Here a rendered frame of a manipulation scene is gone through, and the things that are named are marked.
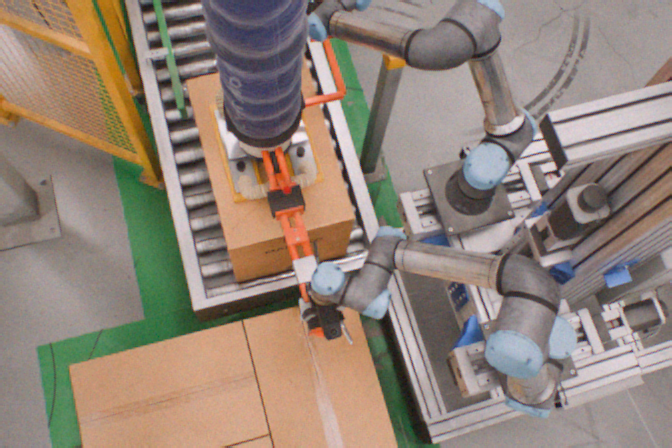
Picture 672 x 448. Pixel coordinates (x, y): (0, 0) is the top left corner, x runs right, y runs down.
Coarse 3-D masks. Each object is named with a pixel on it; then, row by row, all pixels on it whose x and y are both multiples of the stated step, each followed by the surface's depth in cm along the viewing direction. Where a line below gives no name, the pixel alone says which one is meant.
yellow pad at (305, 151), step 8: (304, 120) 234; (304, 128) 233; (296, 144) 231; (304, 144) 231; (312, 144) 232; (288, 152) 230; (296, 152) 229; (304, 152) 228; (312, 152) 231; (288, 160) 229; (296, 160) 229; (304, 160) 229; (312, 160) 229; (288, 168) 229; (296, 168) 228; (320, 168) 229; (320, 176) 228
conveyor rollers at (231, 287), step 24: (144, 0) 294; (168, 0) 297; (192, 24) 291; (192, 48) 288; (168, 72) 284; (192, 72) 286; (168, 96) 281; (168, 120) 278; (216, 216) 266; (216, 240) 263; (216, 264) 260; (216, 288) 258; (240, 288) 258
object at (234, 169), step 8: (216, 104) 234; (216, 112) 233; (216, 120) 232; (224, 120) 232; (216, 128) 231; (224, 128) 231; (216, 136) 231; (224, 144) 229; (224, 152) 229; (224, 160) 228; (232, 160) 228; (240, 160) 227; (248, 160) 228; (224, 168) 228; (232, 168) 227; (240, 168) 224; (248, 168) 227; (256, 168) 228; (232, 176) 226; (240, 176) 226; (256, 176) 227; (232, 184) 226; (256, 184) 226; (232, 192) 225; (240, 200) 224
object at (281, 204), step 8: (288, 184) 212; (296, 184) 213; (272, 192) 212; (280, 192) 212; (296, 192) 213; (272, 200) 211; (280, 200) 211; (288, 200) 212; (296, 200) 212; (304, 200) 211; (272, 208) 210; (280, 208) 211; (288, 208) 211; (296, 208) 210; (304, 208) 214; (272, 216) 214; (280, 216) 211; (288, 216) 213
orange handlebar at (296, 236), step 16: (336, 64) 228; (336, 80) 226; (320, 96) 224; (336, 96) 224; (272, 176) 214; (288, 176) 215; (288, 224) 210; (304, 224) 210; (288, 240) 208; (304, 240) 208; (304, 288) 204; (320, 336) 201
